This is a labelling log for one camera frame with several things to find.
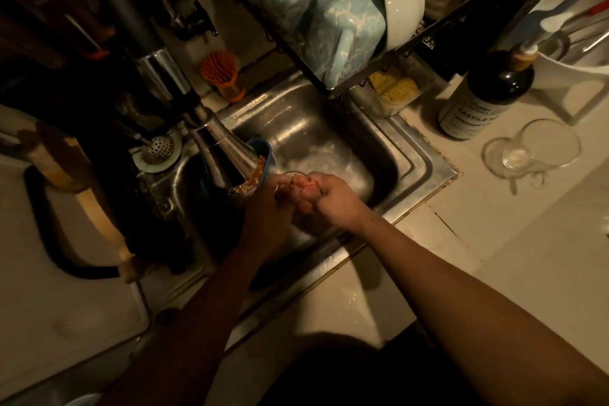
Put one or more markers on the person's right forearm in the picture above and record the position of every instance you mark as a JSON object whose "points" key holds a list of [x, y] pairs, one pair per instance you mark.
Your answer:
{"points": [[476, 315]]}

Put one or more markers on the clear plastic sponge holder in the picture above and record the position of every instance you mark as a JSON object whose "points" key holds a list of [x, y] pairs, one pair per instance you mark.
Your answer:
{"points": [[376, 108]]}

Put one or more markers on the person's right fingers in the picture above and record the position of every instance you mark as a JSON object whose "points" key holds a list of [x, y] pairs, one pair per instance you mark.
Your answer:
{"points": [[307, 191]]}

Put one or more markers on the blue cup with orange residue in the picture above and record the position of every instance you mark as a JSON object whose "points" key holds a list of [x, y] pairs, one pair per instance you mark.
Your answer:
{"points": [[262, 153]]}

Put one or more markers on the clear glass mug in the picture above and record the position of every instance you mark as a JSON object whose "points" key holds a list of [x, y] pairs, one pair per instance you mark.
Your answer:
{"points": [[542, 148]]}

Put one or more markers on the yellow sponge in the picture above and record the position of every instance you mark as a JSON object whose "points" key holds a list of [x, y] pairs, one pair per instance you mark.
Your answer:
{"points": [[394, 86]]}

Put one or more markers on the orange dish brush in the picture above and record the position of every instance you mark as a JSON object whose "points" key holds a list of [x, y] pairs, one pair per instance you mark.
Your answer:
{"points": [[220, 70]]}

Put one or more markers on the blue speckled enamel mug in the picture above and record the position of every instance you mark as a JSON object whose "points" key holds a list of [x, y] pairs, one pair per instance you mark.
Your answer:
{"points": [[345, 25]]}

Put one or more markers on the person's left forearm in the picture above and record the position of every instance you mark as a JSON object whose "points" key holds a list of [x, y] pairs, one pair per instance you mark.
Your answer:
{"points": [[200, 325]]}

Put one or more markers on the person's left fingers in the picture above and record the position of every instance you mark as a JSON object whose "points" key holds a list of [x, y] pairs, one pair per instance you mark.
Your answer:
{"points": [[281, 191]]}

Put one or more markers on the stainless steel sink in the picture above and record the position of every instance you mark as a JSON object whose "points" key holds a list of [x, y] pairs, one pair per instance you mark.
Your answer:
{"points": [[328, 134]]}

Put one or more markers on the dark soap bottle white label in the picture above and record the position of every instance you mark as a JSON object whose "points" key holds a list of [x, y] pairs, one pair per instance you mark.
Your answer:
{"points": [[480, 101]]}

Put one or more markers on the person's dark clothing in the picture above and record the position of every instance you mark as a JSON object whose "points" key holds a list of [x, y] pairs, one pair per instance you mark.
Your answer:
{"points": [[361, 372]]}

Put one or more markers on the round metal sink strainer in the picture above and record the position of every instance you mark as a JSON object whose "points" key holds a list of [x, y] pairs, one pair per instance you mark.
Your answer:
{"points": [[158, 149]]}

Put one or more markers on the person's right hand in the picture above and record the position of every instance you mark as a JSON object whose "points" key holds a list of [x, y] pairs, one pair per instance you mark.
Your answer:
{"points": [[340, 203]]}

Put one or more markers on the chrome kitchen faucet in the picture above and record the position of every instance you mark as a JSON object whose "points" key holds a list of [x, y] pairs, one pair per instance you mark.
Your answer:
{"points": [[214, 144]]}

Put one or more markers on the metal spoon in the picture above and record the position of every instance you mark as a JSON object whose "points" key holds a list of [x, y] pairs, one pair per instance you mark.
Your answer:
{"points": [[556, 45]]}

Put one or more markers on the white utensil holder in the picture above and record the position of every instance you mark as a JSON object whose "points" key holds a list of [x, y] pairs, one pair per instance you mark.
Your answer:
{"points": [[561, 72]]}

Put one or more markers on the person's left hand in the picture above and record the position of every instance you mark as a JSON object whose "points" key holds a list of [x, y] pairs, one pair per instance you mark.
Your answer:
{"points": [[266, 225]]}

